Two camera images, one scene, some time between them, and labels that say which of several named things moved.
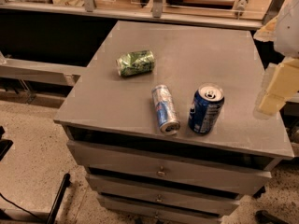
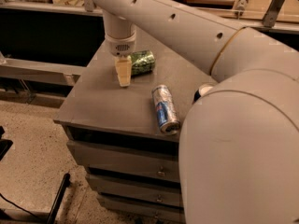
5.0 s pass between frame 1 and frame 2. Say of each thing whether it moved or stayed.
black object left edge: stayed
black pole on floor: stayed
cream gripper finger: moved
